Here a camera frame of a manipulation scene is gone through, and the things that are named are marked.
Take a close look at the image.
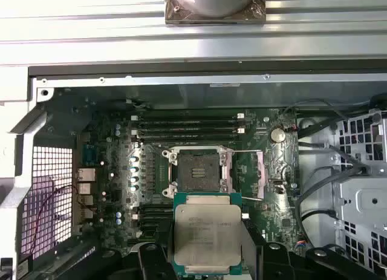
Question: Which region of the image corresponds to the metal socket cover frame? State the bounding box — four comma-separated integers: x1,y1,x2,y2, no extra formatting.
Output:
225,149,268,201

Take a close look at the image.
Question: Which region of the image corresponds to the silver coin cell battery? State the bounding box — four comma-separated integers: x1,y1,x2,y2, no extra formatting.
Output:
269,126,287,143

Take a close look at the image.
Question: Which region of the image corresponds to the silver CPU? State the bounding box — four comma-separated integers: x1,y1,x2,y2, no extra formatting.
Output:
173,191,244,276

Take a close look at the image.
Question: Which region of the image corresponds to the black cable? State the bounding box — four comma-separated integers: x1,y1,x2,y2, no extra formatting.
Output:
298,207,337,253

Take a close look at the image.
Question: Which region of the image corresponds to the green motherboard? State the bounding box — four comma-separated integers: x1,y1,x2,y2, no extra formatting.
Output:
72,106,302,262

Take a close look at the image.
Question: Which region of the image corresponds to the grey flat cable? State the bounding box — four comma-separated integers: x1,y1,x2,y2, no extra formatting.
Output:
327,143,369,174

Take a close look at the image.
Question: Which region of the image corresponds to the CPU socket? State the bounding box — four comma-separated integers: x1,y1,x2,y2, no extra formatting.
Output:
161,146,234,200

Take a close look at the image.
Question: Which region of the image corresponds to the thin black wire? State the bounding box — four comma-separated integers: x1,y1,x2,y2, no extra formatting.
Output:
280,98,372,113

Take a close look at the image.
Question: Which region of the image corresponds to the thin wire locking lever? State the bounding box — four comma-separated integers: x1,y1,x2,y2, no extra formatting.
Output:
141,142,226,150

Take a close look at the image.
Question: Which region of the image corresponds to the black RAM slot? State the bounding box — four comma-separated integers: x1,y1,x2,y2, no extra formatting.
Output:
137,127,246,135
137,119,240,128
137,219,175,227
137,227,174,235
137,203,175,211
137,134,240,143
132,211,175,219
137,111,246,120

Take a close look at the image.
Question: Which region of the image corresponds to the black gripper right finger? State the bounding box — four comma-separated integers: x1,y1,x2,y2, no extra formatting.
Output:
241,222,387,280

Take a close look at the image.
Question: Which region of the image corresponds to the black and silver PC case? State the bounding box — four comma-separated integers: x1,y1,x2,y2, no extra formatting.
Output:
0,60,387,280

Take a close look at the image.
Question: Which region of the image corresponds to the silver perforated drive cage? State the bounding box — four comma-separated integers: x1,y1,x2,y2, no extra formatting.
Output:
332,109,387,280

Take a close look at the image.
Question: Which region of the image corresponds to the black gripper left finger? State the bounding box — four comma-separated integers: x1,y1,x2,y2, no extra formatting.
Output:
90,243,175,280

